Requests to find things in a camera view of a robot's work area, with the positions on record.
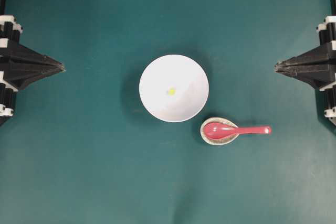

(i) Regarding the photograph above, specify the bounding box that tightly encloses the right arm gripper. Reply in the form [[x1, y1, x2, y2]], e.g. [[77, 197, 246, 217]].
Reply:
[[275, 15, 336, 126]]

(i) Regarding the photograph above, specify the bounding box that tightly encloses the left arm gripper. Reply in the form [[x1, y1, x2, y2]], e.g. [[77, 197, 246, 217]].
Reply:
[[1, 15, 65, 126]]

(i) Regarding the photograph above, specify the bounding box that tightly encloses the red plastic spoon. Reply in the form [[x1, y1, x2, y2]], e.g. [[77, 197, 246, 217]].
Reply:
[[204, 122, 272, 140]]

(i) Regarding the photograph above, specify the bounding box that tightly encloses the speckled ceramic spoon rest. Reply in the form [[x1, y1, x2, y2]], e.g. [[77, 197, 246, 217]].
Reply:
[[200, 117, 238, 146]]

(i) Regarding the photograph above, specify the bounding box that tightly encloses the white round bowl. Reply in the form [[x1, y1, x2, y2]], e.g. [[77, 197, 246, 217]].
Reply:
[[139, 55, 209, 123]]

